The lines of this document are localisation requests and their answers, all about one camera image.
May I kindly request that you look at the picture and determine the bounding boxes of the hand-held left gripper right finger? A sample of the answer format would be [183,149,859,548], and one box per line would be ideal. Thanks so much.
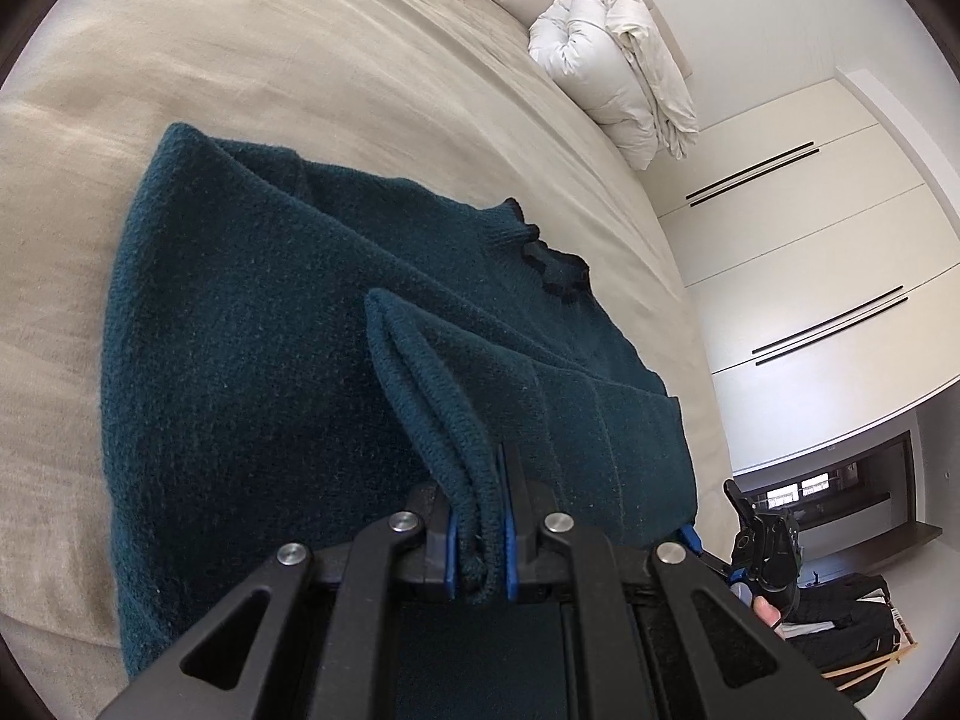
[499,442,867,720]

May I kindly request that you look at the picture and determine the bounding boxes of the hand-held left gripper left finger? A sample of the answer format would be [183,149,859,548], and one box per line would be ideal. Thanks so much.
[94,484,460,720]

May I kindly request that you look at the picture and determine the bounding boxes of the white rolled duvet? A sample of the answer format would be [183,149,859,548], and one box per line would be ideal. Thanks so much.
[527,0,700,170]

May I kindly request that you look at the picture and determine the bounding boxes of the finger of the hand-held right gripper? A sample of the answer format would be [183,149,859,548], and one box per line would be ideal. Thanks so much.
[724,480,755,530]
[679,525,740,586]

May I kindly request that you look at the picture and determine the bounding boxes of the black wardrobe handle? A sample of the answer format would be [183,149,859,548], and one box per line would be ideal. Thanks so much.
[752,286,905,355]
[756,296,908,365]
[690,148,821,206]
[686,141,815,200]

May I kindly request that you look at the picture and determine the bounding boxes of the wooden sticks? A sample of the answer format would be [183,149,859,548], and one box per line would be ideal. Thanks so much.
[832,641,920,691]

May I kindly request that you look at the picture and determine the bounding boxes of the black backpack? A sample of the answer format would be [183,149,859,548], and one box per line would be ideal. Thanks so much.
[780,574,901,691]

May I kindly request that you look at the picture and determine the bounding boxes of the dark wooden wall shelf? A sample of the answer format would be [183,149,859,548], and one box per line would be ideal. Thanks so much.
[735,427,942,548]

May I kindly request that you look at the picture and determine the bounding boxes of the white wardrobe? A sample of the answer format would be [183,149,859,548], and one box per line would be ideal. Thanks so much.
[641,67,960,477]

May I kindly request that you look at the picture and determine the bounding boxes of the teal knit sweater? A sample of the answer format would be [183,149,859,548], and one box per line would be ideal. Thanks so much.
[101,122,700,720]

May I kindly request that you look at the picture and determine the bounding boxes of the beige bed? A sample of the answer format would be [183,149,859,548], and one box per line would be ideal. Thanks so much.
[0,0,732,691]

